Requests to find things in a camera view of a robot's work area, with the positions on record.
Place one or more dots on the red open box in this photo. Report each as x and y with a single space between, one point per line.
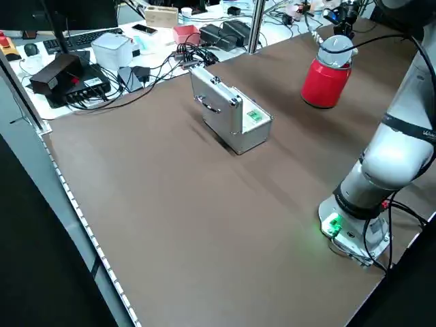
185 34

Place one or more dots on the grey power adapter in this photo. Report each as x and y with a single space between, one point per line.
129 80

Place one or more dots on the red push-button trash can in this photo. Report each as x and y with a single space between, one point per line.
323 85

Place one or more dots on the smartphone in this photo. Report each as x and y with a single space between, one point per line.
144 29

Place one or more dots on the black network switch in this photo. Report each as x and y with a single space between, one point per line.
92 85

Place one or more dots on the black power brick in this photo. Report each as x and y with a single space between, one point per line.
211 34
233 30

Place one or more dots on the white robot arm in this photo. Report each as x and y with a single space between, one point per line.
385 160

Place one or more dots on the silver aluminium case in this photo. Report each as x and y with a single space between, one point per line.
221 109

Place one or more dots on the black keyboard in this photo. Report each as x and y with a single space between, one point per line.
85 39

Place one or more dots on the small white cup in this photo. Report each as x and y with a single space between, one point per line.
186 13

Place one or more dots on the red yellow emergency stop button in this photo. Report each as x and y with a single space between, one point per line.
8 51

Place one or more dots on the black monitor stand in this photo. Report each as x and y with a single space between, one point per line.
59 34

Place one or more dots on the pink bowl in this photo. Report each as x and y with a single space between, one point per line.
293 9

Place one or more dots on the grey table edge rail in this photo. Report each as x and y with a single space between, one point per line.
58 204

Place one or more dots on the black monitor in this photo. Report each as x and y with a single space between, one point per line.
85 13

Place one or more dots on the wooden box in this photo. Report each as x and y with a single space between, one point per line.
160 17

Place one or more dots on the black rectangular box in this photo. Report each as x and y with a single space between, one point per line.
54 73

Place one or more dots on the teal white packet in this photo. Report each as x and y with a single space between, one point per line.
141 42

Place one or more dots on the brown bottle orange cap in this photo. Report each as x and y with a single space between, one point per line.
304 6

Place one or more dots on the aluminium profile post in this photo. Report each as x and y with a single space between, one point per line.
256 27

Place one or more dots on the black computer mouse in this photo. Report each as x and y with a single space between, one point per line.
30 49

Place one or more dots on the black plug adapter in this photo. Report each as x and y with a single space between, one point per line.
141 73

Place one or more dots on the grey usb hub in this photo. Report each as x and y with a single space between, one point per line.
184 63

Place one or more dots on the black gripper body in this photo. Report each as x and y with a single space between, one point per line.
348 17

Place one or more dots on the white cube box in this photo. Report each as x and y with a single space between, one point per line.
110 51

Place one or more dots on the small black box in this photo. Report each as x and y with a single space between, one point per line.
234 11

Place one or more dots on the dark red small box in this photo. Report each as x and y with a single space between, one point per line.
29 34

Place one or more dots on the small black adapter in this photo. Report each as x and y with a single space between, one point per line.
287 19

